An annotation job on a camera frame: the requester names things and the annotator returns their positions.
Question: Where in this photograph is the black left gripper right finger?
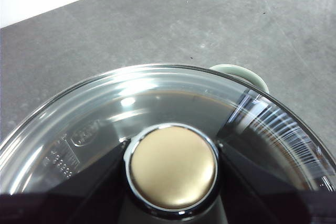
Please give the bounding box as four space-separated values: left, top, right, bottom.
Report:
216 142 336 224

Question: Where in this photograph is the glass lid with green knob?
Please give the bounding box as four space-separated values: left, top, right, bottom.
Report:
0 63 336 224

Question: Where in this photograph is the sage green electric steamer pot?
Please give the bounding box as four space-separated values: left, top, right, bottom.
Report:
209 63 269 94

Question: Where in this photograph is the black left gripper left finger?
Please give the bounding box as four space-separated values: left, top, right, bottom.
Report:
0 139 137 224

